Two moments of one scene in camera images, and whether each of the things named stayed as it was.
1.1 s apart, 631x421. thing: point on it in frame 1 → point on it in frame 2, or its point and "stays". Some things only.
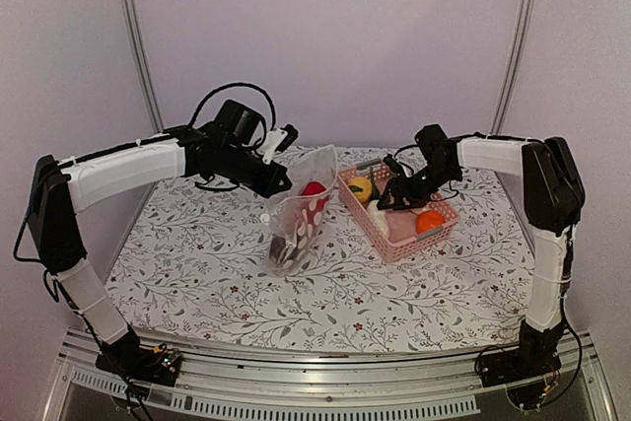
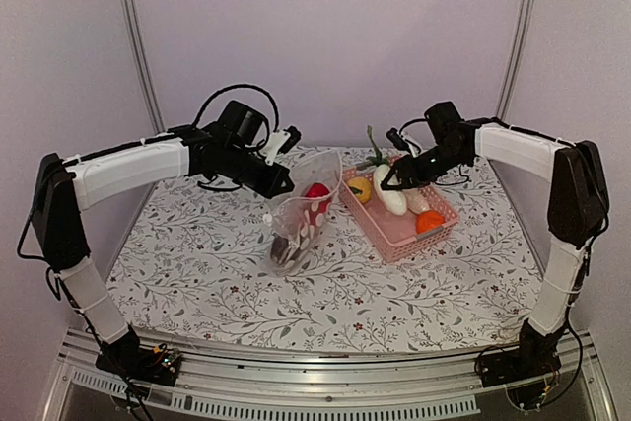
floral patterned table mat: [194, 267] stays
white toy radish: [379, 215] → [393, 199]
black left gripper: [286, 178] stays
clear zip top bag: [295, 217] stays
